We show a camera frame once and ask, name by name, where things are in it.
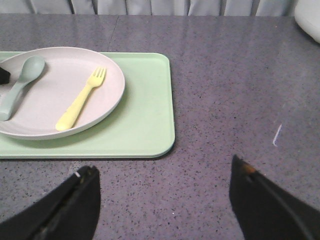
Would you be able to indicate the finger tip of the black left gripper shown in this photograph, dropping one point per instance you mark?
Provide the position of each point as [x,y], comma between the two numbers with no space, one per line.
[4,76]

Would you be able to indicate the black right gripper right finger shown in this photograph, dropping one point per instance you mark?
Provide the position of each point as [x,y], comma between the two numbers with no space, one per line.
[265,211]

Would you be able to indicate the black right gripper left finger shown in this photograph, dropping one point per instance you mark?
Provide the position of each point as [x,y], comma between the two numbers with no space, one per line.
[69,212]

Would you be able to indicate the white round plate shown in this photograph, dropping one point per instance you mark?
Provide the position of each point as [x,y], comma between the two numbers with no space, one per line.
[43,102]

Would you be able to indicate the yellow plastic fork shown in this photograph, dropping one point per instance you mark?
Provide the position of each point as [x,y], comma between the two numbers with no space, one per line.
[68,119]

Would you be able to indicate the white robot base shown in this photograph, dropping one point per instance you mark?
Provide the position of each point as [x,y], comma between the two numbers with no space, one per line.
[307,16]

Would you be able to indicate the pale green plastic spoon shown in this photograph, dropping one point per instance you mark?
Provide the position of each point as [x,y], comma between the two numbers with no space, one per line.
[32,68]

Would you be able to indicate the light green serving tray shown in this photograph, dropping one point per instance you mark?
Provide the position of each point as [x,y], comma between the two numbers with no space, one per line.
[140,126]

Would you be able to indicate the grey pleated curtain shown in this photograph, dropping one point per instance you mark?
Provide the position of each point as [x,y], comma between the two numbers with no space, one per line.
[264,8]

